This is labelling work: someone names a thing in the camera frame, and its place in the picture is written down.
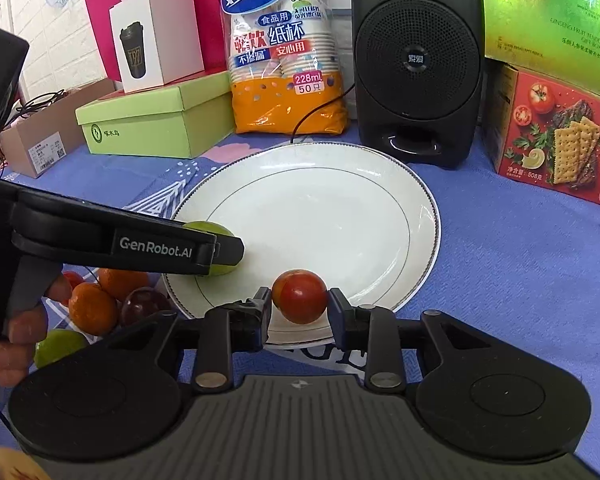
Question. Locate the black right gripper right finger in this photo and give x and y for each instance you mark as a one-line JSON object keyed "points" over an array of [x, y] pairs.
{"points": [[380, 335]]}

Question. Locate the red yellow plum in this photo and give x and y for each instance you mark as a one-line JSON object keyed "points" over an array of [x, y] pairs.
{"points": [[300, 296]]}

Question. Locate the green gift box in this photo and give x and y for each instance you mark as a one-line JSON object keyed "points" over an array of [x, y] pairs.
{"points": [[558, 38]]}

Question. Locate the white cup box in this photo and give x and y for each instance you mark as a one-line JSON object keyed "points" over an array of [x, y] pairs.
{"points": [[156, 42]]}

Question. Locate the small red tomato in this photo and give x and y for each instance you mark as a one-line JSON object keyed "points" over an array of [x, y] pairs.
{"points": [[73, 278]]}

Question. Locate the orange tangerine back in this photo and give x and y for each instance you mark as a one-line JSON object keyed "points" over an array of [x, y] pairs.
{"points": [[120, 283]]}

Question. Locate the paper cups package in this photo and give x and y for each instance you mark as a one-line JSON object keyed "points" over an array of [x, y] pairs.
{"points": [[284, 68]]}

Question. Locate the black loudspeaker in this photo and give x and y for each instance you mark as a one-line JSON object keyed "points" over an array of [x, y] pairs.
{"points": [[418, 67]]}

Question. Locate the orange tangerine front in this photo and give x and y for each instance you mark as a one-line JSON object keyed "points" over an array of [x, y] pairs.
{"points": [[93, 310]]}

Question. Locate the orange tangerine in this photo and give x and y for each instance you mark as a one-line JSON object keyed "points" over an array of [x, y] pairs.
{"points": [[93, 310], [120, 283]]}

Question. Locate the white ceramic plate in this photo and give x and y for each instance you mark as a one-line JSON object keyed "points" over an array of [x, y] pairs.
{"points": [[359, 219]]}

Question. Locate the dark purple plum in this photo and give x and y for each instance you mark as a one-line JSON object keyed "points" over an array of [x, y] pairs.
{"points": [[142, 303]]}

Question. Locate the person's left hand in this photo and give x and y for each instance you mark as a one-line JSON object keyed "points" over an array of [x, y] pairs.
{"points": [[24, 331]]}

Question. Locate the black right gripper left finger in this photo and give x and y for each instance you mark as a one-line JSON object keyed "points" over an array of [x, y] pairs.
{"points": [[241, 326]]}

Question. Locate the green apple fruit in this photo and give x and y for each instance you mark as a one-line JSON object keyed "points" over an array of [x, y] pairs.
{"points": [[216, 269]]}

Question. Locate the red cracker box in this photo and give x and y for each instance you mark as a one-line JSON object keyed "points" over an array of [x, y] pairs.
{"points": [[541, 131]]}

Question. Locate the brown cardboard box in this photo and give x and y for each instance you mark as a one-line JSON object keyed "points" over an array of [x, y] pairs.
{"points": [[33, 144]]}

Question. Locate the green shoe box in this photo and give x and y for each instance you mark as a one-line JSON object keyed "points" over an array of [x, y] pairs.
{"points": [[180, 120]]}

